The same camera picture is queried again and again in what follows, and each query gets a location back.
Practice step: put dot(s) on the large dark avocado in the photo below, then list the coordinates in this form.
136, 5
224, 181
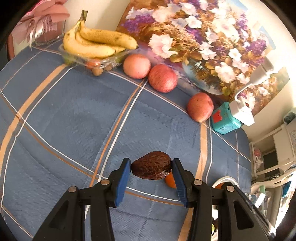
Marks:
152, 166

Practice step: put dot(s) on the teal gift box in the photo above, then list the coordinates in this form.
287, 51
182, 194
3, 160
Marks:
222, 121

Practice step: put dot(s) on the dark red apple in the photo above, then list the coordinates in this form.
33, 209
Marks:
162, 78

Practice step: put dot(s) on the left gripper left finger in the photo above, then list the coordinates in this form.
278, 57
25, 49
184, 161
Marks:
66, 219

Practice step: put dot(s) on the silver metal basin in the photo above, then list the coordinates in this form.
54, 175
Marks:
218, 185

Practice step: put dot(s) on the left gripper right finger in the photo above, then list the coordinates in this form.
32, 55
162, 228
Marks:
238, 218

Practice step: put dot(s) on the large red apple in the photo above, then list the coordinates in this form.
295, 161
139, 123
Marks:
200, 107

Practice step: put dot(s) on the pink flower bouquet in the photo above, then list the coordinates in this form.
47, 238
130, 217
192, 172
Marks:
45, 17

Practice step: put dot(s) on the clear plastic fruit tray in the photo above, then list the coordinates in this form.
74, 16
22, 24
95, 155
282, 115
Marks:
106, 64

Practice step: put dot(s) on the orange tangerine centre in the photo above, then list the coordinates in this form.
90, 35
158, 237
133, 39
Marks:
169, 180

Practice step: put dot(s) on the blue plaid tablecloth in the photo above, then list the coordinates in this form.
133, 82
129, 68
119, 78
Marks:
62, 127

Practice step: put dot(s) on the yellow banana bunch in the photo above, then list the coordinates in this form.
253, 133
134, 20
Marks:
95, 43

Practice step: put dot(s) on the pink peach apple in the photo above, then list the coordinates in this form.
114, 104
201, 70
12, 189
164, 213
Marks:
136, 66

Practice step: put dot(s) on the white shelf unit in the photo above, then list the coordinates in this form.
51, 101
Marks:
273, 154

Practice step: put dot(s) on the floral painting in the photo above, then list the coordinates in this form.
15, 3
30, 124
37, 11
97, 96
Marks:
213, 45

